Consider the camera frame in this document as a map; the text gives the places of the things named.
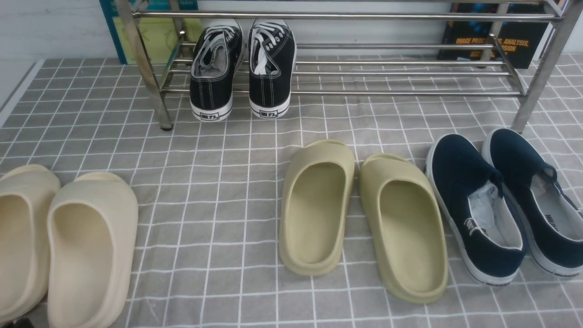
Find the beige foam slide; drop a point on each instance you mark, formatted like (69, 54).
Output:
(25, 197)
(92, 229)

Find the right olive foam slide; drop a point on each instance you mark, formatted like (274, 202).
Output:
(406, 226)

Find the olive foam slide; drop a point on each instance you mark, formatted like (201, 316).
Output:
(406, 226)
(316, 192)

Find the left beige foam slide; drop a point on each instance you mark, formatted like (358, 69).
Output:
(25, 197)

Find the right beige foam slide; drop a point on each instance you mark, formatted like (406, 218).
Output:
(92, 229)

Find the black image processing book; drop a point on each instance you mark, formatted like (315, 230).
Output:
(519, 40)

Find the blue green book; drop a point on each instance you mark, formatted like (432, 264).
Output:
(158, 34)

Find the silver metal shoe rack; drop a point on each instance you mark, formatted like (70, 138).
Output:
(564, 21)

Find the black canvas sneaker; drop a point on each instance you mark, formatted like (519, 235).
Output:
(216, 59)
(272, 51)

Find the right black canvas sneaker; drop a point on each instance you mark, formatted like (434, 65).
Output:
(272, 51)

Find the left black canvas sneaker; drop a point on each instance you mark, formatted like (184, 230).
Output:
(216, 59)

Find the navy slip-on shoe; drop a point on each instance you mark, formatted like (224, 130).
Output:
(552, 222)
(473, 202)

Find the left olive foam slide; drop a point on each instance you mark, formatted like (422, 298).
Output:
(316, 192)

